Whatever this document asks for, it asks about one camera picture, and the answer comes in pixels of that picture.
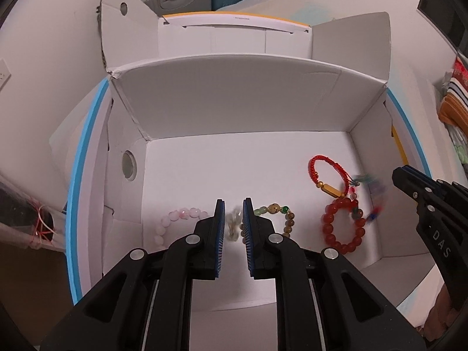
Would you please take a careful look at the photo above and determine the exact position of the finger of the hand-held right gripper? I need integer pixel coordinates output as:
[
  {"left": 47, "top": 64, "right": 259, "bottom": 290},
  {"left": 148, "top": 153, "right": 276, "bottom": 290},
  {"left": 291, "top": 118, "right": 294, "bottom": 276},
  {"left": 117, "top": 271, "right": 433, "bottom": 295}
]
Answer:
[
  {"left": 392, "top": 167, "right": 431, "bottom": 202},
  {"left": 402, "top": 166, "right": 457, "bottom": 192}
]

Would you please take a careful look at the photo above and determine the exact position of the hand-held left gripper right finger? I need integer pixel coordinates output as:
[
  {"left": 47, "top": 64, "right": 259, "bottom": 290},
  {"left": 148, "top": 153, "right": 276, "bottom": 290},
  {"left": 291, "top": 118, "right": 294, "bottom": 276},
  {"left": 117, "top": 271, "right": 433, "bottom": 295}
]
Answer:
[{"left": 242, "top": 197, "right": 428, "bottom": 351}]

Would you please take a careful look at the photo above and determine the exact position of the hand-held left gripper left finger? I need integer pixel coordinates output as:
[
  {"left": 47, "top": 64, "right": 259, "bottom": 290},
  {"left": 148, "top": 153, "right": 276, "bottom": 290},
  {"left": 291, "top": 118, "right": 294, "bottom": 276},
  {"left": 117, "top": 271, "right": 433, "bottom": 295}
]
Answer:
[{"left": 38, "top": 199, "right": 225, "bottom": 351}]

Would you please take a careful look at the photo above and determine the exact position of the white pearl bracelet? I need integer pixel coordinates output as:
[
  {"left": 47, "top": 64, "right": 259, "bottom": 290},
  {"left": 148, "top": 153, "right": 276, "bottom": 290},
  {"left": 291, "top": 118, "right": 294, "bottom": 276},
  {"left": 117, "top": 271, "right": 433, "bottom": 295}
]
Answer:
[{"left": 226, "top": 208, "right": 244, "bottom": 243}]

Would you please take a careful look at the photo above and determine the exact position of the pink bead bracelet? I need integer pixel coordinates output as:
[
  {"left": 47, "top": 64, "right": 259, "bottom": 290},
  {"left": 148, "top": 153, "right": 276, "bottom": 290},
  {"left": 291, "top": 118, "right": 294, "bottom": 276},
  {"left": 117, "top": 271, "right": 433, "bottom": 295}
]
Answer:
[{"left": 154, "top": 208, "right": 210, "bottom": 250}]

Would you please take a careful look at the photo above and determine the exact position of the green stone bead bracelet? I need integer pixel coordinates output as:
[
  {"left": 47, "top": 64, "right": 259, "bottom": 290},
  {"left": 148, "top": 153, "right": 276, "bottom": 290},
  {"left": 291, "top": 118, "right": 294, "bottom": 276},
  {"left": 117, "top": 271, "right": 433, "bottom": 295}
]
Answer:
[{"left": 254, "top": 203, "right": 296, "bottom": 239}]

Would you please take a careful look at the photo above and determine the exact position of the multicoloured bead bracelet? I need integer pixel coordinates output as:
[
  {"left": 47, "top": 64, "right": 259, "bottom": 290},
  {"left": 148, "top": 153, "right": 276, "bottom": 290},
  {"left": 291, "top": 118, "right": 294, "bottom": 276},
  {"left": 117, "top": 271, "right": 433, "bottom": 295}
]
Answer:
[{"left": 349, "top": 173, "right": 389, "bottom": 224}]

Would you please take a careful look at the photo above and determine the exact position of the large red string bracelet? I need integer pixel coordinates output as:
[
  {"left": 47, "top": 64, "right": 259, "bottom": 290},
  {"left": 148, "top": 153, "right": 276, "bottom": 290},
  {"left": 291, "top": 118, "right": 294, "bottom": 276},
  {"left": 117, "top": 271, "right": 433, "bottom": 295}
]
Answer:
[{"left": 308, "top": 154, "right": 358, "bottom": 199}]

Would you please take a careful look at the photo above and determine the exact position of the red bead bracelet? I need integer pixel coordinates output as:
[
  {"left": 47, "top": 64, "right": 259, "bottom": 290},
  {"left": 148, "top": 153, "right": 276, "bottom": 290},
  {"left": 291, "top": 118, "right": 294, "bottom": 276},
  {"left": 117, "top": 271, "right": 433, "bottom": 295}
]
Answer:
[{"left": 321, "top": 197, "right": 367, "bottom": 255}]

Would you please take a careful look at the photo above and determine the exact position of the white cardboard box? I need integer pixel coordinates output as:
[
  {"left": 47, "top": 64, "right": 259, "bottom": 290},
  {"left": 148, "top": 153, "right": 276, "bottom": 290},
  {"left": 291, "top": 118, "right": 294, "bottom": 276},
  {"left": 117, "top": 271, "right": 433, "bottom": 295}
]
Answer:
[{"left": 49, "top": 0, "right": 432, "bottom": 313}]

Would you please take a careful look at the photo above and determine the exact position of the person's right hand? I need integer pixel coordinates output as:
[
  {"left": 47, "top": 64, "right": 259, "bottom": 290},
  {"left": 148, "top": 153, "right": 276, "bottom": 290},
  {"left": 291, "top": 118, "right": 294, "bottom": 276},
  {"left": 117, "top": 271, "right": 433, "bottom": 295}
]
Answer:
[{"left": 424, "top": 289, "right": 462, "bottom": 342}]

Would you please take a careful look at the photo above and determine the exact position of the floral quilt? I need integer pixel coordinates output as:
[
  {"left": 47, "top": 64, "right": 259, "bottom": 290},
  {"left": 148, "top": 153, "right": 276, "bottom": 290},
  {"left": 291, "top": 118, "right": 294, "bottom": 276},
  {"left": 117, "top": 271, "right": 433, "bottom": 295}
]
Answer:
[{"left": 450, "top": 124, "right": 468, "bottom": 166}]

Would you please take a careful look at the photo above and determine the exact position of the stack of folded cloths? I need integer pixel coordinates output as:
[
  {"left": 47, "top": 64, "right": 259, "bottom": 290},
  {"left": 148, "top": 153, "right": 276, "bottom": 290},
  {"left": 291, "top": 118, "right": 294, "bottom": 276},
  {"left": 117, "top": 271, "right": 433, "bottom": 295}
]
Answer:
[{"left": 438, "top": 58, "right": 468, "bottom": 133}]

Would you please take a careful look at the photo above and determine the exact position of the dark window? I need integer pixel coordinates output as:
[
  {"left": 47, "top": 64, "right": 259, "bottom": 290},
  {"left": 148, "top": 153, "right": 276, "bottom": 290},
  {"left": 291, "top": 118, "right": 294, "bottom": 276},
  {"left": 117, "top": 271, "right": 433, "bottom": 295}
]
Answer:
[{"left": 417, "top": 0, "right": 468, "bottom": 56}]

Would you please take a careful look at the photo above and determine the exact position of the clear plastic bag red string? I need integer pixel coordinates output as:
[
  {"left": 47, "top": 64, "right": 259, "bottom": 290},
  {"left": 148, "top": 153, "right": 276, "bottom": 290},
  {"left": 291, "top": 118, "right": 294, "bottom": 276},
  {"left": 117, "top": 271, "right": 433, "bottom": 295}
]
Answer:
[{"left": 0, "top": 175, "right": 56, "bottom": 252}]

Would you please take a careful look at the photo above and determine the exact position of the white wall socket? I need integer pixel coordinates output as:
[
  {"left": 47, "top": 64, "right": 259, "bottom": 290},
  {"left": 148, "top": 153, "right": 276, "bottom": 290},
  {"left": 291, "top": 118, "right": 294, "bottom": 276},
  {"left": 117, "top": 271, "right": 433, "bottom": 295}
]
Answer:
[{"left": 0, "top": 58, "right": 11, "bottom": 93}]

